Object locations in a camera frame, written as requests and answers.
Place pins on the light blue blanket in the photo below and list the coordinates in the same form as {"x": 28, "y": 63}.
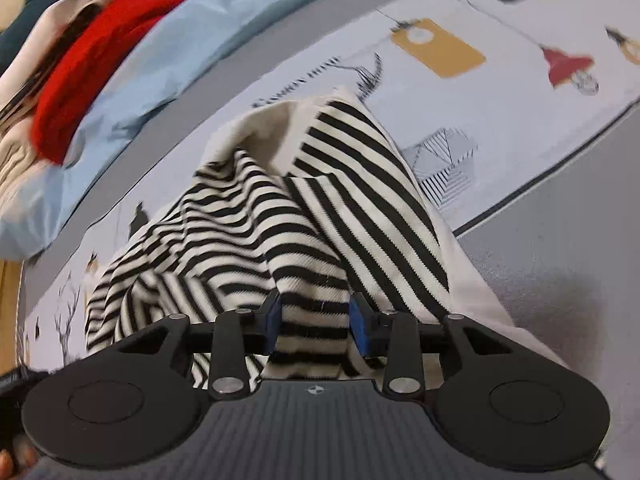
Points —
{"x": 165, "y": 60}

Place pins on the dark teal garment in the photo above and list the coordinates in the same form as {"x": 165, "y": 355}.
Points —
{"x": 45, "y": 5}

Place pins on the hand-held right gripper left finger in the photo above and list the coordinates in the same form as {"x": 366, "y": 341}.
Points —
{"x": 270, "y": 324}

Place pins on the black white striped shirt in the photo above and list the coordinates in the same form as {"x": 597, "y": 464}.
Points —
{"x": 310, "y": 220}

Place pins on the person's left hand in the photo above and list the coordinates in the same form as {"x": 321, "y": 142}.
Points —
{"x": 15, "y": 462}

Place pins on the red blanket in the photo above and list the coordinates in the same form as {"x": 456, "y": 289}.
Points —
{"x": 100, "y": 55}

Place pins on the grey printed bed sheet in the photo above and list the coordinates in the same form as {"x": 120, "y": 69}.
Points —
{"x": 550, "y": 210}

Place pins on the white folded blanket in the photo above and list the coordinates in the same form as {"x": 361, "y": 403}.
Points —
{"x": 15, "y": 170}

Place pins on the wooden bed frame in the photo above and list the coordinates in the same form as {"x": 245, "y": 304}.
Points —
{"x": 9, "y": 310}

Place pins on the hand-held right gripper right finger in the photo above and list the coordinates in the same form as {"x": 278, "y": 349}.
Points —
{"x": 361, "y": 325}

